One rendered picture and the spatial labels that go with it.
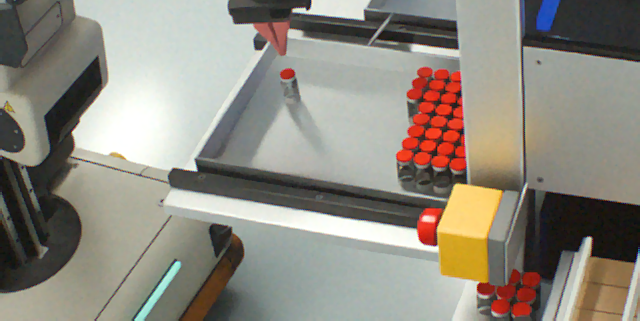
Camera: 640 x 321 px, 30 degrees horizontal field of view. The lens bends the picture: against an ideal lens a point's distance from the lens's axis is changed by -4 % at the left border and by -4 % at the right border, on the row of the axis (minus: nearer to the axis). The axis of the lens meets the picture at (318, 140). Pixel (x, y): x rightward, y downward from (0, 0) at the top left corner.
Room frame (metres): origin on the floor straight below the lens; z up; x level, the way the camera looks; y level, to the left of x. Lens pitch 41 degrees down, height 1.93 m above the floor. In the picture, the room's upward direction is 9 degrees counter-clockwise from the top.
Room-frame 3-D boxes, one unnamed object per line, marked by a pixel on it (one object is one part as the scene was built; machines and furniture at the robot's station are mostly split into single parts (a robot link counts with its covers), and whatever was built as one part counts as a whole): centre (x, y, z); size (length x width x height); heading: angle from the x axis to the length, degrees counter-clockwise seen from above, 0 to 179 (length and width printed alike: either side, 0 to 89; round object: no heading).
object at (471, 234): (0.89, -0.15, 1.00); 0.08 x 0.07 x 0.07; 64
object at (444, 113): (1.17, -0.15, 0.91); 0.18 x 0.02 x 0.05; 153
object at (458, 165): (1.15, -0.19, 0.91); 0.18 x 0.02 x 0.05; 153
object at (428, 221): (0.91, -0.11, 1.00); 0.04 x 0.04 x 0.04; 64
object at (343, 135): (1.22, -0.05, 0.90); 0.34 x 0.26 x 0.04; 63
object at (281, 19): (1.29, 0.04, 1.02); 0.07 x 0.07 x 0.09; 78
